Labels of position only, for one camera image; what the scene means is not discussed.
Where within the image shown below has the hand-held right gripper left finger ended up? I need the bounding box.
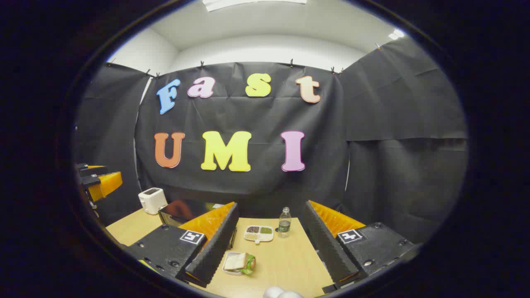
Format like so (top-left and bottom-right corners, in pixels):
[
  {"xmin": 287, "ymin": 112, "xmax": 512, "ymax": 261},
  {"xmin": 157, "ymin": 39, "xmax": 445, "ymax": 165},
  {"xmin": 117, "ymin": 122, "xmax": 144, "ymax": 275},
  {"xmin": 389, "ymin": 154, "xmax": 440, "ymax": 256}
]
[{"xmin": 123, "ymin": 202, "xmax": 240, "ymax": 288}]

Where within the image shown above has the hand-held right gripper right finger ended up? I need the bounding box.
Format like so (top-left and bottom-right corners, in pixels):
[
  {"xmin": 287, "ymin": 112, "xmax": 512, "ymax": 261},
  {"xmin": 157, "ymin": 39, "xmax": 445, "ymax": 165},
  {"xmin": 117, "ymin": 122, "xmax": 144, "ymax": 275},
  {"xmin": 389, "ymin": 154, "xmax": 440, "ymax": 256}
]
[{"xmin": 302, "ymin": 200, "xmax": 417, "ymax": 292}]

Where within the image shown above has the sandwich with lettuce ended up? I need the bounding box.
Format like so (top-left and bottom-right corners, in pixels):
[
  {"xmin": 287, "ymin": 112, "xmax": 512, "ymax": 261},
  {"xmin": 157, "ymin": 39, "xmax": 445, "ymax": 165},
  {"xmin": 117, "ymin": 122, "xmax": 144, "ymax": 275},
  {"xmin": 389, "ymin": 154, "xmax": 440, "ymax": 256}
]
[{"xmin": 225, "ymin": 252, "xmax": 256, "ymax": 275}]

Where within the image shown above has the black electric oven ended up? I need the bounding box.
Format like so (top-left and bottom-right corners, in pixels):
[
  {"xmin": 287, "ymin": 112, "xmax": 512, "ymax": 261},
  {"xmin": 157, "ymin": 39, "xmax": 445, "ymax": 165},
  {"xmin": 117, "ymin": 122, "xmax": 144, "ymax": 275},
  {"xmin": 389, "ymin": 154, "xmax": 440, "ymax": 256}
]
[{"xmin": 159, "ymin": 199, "xmax": 238, "ymax": 250}]

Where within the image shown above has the white rectangular tray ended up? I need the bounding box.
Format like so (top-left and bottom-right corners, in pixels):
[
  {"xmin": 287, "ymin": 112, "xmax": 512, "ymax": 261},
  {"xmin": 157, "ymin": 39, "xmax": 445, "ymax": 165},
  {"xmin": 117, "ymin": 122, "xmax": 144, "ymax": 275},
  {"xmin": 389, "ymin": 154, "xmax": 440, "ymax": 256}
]
[{"xmin": 222, "ymin": 251, "xmax": 249, "ymax": 276}]

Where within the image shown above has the white divided condiment dish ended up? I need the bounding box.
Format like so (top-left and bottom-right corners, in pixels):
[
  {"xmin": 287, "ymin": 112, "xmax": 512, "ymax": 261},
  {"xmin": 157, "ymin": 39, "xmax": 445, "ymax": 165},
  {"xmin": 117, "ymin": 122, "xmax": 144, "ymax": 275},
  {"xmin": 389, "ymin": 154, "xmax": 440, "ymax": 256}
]
[{"xmin": 243, "ymin": 225, "xmax": 275, "ymax": 245}]

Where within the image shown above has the clear plastic water bottle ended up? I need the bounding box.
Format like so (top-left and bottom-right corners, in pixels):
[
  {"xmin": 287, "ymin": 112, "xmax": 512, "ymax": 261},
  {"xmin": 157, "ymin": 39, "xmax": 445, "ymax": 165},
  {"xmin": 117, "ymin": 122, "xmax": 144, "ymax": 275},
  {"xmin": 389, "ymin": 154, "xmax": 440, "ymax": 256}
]
[{"xmin": 277, "ymin": 207, "xmax": 292, "ymax": 238}]

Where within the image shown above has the white toaster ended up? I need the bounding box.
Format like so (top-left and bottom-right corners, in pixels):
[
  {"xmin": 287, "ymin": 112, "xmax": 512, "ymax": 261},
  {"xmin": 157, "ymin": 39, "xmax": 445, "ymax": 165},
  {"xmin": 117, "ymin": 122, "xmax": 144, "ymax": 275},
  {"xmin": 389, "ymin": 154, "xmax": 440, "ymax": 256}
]
[{"xmin": 138, "ymin": 187, "xmax": 168, "ymax": 215}]

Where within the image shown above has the black backdrop cloth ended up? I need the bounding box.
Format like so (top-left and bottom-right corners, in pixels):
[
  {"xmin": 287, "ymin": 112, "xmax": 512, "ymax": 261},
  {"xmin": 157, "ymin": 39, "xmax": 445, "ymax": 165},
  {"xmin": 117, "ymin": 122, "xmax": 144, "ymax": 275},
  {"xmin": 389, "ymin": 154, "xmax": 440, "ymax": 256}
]
[{"xmin": 72, "ymin": 36, "xmax": 468, "ymax": 245}]

